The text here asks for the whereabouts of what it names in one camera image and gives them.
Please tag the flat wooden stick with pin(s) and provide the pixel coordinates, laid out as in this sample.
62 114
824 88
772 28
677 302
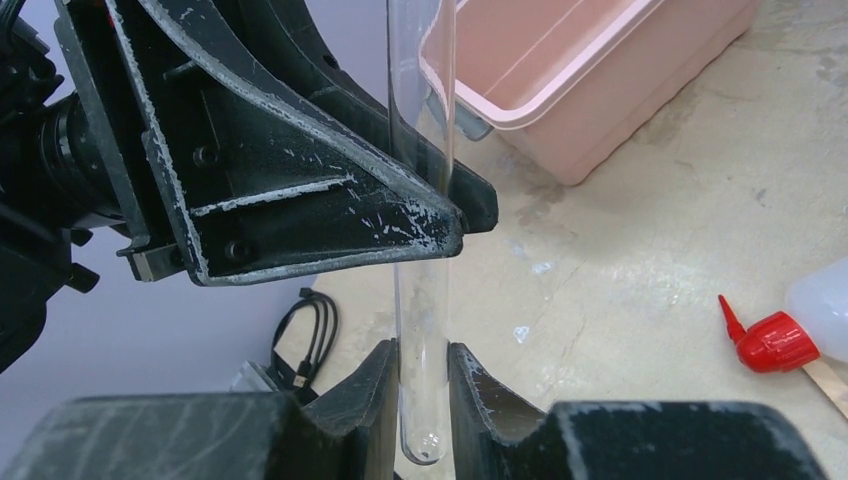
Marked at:
829 383

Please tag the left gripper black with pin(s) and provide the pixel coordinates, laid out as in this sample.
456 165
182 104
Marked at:
69 166

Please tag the white squeeze bottle red cap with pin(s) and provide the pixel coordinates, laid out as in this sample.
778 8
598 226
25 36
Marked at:
813 325

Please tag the clear glass test tube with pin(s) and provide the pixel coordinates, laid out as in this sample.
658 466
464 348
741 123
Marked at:
421 60

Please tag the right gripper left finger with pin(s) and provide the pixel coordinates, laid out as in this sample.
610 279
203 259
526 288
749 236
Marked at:
347 433

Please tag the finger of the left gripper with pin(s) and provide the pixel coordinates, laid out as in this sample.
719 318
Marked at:
258 184
284 38

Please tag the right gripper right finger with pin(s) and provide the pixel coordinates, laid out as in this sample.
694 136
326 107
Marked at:
497 434

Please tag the pink plastic bin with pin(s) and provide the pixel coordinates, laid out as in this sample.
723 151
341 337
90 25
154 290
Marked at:
567 82

